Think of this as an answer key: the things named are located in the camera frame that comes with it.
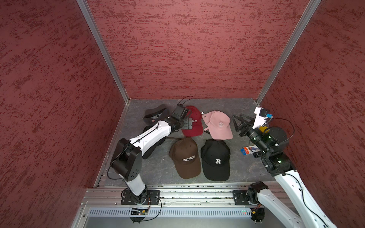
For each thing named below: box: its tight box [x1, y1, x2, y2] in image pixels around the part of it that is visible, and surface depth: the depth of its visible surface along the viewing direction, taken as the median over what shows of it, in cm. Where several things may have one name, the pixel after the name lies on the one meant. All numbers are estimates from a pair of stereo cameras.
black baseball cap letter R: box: [200, 139, 231, 182], surface depth 84 cm
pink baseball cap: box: [201, 110, 233, 141], surface depth 103 cm
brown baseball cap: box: [167, 136, 202, 180], surface depth 85 cm
